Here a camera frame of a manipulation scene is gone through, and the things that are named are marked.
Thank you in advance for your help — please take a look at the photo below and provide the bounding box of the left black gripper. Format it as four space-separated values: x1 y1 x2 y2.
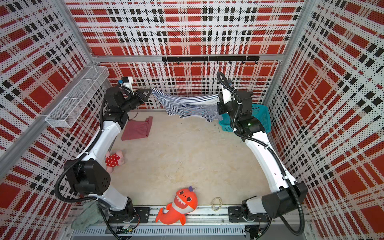
120 88 152 114

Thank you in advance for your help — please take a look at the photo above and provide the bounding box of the striped black white tank top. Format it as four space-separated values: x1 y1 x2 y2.
152 89 223 122

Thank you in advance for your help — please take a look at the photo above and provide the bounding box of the maroon tank top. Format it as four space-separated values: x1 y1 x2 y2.
121 117 153 141

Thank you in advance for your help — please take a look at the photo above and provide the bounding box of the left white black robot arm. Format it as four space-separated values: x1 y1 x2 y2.
54 77 152 222

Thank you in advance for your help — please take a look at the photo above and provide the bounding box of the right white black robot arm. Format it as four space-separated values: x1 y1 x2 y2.
217 72 308 240

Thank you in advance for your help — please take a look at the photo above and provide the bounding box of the teal plastic basket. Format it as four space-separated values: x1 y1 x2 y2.
219 104 271 133

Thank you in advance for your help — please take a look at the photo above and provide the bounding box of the pink plush toy red dress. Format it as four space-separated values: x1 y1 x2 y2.
105 151 125 173

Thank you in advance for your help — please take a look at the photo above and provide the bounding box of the red shark plush toy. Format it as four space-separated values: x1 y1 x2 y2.
155 186 198 226

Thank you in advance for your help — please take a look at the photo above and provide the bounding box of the green cloth rag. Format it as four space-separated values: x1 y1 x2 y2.
71 201 103 231

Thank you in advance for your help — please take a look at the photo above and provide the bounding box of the black wall hook rail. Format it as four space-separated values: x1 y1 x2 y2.
162 56 260 64

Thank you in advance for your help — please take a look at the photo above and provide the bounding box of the white wire mesh shelf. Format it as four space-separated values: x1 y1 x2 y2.
46 66 109 128

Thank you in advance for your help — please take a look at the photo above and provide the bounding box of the clear plastic ring loop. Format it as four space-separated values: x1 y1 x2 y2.
210 197 223 212

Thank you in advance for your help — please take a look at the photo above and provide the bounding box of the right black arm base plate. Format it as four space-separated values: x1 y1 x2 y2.
228 206 269 223

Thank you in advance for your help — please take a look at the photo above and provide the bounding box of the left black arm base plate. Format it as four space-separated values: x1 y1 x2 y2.
108 207 151 224

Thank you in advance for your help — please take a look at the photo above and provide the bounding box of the aluminium front rail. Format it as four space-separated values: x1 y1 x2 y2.
64 204 314 238

